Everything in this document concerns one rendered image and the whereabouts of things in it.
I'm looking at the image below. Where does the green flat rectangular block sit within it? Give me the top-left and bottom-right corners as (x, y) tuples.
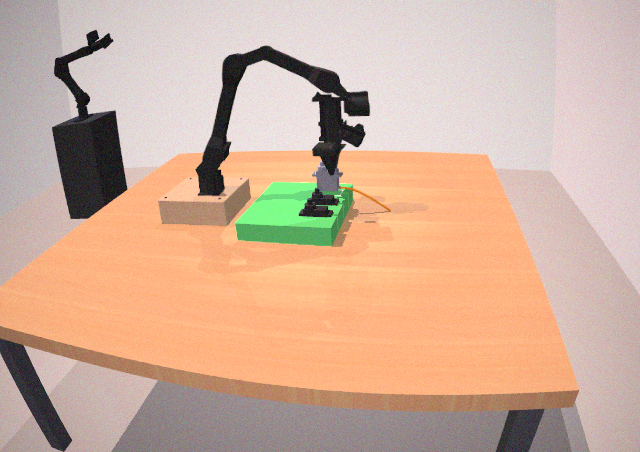
(235, 182), (354, 247)

